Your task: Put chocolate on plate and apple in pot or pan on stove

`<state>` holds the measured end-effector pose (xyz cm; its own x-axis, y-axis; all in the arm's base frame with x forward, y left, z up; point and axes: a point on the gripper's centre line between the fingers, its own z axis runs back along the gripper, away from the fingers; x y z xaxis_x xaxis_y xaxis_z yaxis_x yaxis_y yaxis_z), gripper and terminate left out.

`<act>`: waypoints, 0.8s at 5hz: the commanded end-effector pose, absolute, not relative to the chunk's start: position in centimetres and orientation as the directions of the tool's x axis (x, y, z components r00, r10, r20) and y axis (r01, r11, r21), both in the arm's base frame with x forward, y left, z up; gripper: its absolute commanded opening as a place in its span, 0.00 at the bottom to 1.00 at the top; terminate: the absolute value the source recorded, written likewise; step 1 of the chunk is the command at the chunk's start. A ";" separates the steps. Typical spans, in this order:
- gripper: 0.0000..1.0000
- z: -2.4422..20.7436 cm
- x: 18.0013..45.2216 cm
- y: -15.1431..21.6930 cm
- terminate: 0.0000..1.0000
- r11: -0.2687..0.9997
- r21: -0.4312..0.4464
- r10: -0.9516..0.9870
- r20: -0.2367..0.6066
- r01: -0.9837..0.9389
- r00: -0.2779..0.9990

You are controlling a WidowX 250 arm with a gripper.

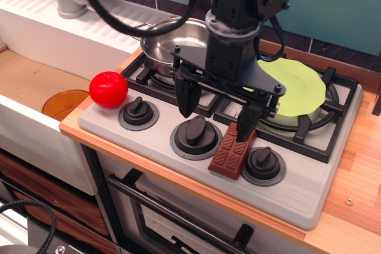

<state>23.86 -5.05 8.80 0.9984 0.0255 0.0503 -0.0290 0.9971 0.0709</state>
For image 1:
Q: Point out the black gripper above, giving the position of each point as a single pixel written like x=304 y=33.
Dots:
x=228 y=67

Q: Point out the brown chocolate bar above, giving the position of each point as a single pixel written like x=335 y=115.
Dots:
x=231 y=155

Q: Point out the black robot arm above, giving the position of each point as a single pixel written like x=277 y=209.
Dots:
x=238 y=17

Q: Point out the black middle stove knob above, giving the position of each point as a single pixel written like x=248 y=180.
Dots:
x=195 y=139

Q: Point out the black stove knob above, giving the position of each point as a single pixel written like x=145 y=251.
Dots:
x=138 y=115
x=195 y=139
x=264 y=167

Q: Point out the black right stove knob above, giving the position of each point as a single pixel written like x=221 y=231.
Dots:
x=264 y=167

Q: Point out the black left stove knob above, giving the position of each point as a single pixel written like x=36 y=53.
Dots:
x=138 y=115

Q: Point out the stainless steel pot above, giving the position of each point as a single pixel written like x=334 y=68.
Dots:
x=157 y=49

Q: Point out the light green plate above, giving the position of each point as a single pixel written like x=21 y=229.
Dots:
x=305 y=90

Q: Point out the grey toy stove top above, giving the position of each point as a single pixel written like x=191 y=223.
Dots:
x=298 y=198

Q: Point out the red toy apple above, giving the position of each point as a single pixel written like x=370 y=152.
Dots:
x=108 y=89

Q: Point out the black left burner grate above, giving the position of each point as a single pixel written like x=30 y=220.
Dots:
x=145 y=80

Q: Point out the black burner grate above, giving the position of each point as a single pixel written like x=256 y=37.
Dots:
x=145 y=80
x=314 y=135

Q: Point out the black right burner grate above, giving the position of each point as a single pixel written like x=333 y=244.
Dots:
x=314 y=135

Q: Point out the toy oven door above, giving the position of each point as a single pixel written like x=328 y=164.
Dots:
x=164 y=219

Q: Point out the white toy sink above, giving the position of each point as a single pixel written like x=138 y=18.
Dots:
x=43 y=54

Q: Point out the wooden drawer fronts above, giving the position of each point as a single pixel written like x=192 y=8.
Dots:
x=79 y=218

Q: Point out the black oven door handle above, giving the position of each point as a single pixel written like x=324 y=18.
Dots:
x=126 y=185

